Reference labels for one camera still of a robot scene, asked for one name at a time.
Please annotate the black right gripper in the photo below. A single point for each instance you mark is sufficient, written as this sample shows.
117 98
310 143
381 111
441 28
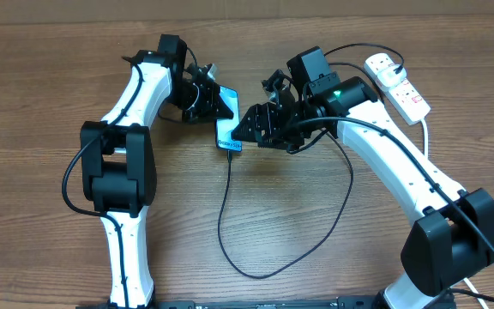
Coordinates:
259 118

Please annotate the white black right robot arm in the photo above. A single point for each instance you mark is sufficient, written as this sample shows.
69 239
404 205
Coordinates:
452 229

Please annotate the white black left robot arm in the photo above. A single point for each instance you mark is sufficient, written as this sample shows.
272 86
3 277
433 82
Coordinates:
118 169

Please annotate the white charger plug adapter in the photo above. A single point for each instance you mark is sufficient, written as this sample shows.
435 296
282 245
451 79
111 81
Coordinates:
391 77

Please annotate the blue Samsung Galaxy smartphone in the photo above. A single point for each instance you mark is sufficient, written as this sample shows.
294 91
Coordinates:
224 127

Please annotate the white power extension strip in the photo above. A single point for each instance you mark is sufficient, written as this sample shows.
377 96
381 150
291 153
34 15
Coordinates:
405 97

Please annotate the brown cardboard backdrop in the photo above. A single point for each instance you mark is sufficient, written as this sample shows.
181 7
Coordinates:
73 11

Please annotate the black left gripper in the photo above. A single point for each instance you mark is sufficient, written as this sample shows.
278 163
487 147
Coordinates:
211 103

